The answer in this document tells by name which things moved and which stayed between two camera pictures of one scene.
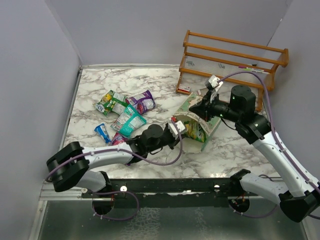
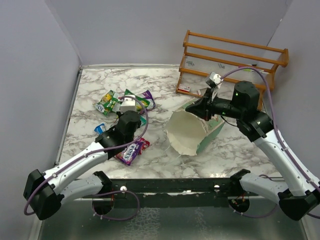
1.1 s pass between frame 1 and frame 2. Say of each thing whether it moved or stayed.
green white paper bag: moved
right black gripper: stayed
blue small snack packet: stayed
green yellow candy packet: moved
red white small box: stayed
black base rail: stayed
